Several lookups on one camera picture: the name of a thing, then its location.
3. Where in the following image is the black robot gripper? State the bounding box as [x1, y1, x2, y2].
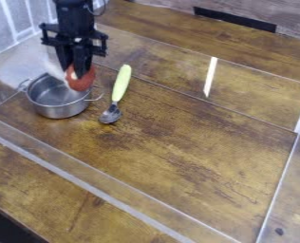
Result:
[38, 0, 109, 78]

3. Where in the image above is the red toy mushroom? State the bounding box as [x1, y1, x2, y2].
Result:
[43, 60, 97, 93]

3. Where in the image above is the small silver pot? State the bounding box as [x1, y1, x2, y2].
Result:
[18, 73, 105, 119]

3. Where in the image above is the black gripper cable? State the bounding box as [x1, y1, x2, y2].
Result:
[87, 0, 110, 17]

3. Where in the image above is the spoon with yellow-green handle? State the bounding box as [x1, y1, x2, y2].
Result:
[99, 65, 133, 123]

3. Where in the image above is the black bar on wall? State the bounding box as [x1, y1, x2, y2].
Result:
[193, 7, 277, 33]

